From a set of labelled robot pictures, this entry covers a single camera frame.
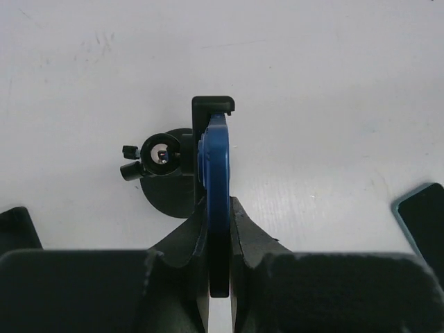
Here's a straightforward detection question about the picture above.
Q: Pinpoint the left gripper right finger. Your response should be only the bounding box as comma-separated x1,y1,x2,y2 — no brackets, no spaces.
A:
230,198,443,332

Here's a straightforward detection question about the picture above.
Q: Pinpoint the blue-edged black phone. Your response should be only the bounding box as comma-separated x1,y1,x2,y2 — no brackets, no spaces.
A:
197,113,230,298

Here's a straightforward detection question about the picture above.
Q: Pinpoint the teal-edged black phone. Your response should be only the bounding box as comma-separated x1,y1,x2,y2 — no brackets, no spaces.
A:
391,182,443,279

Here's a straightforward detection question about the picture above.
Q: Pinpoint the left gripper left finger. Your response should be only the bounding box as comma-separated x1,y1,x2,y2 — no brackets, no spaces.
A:
1,202,209,332

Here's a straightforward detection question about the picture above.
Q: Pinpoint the black clamp phone stand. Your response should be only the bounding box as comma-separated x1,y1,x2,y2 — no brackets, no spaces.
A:
120,96,235,219

